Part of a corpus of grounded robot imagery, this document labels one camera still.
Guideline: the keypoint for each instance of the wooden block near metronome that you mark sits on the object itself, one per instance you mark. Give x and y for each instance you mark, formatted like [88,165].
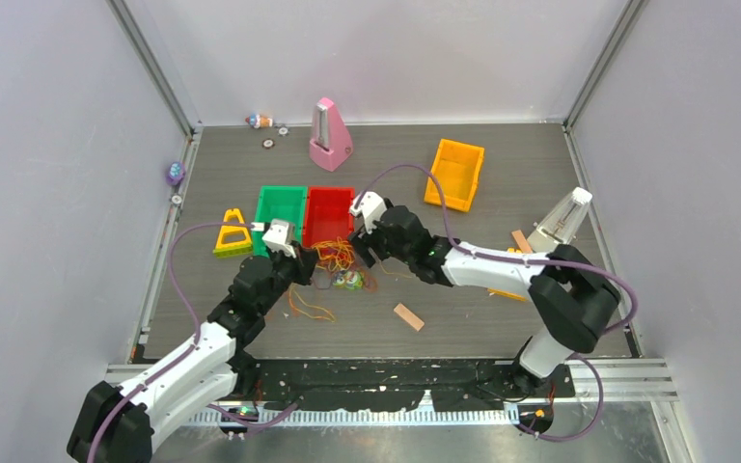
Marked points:
[521,242]

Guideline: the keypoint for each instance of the pink metronome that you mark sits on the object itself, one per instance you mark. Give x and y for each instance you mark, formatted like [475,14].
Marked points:
[330,143]

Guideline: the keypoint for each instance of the green plastic bin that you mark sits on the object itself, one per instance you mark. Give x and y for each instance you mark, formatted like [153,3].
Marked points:
[285,202]

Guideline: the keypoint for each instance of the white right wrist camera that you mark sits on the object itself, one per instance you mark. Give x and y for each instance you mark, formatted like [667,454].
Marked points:
[369,207]

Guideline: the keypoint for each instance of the orange plastic bin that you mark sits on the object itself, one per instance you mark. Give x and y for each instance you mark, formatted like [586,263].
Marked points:
[457,168]

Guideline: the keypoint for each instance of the yellow triangle stand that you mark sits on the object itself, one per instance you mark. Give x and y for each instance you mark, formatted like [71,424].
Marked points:
[233,241]
[510,295]

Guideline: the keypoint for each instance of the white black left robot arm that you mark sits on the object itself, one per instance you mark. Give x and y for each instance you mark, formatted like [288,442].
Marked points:
[129,422]

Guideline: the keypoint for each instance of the green owl toy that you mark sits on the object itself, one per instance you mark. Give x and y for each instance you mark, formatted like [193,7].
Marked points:
[349,279]

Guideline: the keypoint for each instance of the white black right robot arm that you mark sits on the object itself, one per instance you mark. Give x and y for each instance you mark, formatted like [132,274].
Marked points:
[574,300]

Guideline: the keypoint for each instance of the yellow triangle stand right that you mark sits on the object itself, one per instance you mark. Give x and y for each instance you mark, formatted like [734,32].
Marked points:
[510,295]

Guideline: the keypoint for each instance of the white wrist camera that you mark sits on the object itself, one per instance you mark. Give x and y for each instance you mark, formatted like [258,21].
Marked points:
[369,207]
[277,239]

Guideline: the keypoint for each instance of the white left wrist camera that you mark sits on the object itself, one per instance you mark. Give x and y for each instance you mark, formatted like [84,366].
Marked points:
[277,239]

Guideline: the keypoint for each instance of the white metronome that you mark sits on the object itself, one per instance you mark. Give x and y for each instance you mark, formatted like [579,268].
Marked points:
[561,224]

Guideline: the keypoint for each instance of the yellow triangle stand left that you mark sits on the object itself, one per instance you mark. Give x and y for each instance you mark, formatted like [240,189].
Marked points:
[233,241]

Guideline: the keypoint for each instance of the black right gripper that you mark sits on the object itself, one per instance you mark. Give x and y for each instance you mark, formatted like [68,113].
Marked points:
[364,241]

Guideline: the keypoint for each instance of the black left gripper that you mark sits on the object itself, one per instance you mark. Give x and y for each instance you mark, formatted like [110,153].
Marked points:
[302,264]

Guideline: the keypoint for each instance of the small clown figurine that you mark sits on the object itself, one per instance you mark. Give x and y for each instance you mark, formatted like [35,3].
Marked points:
[259,121]

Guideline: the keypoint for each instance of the wooden block near front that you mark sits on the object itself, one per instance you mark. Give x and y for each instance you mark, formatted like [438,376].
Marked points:
[409,317]

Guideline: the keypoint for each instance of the purple round toy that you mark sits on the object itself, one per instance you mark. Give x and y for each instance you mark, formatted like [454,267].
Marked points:
[175,173]

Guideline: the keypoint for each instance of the red plastic bin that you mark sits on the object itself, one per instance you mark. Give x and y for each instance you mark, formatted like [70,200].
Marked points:
[327,216]

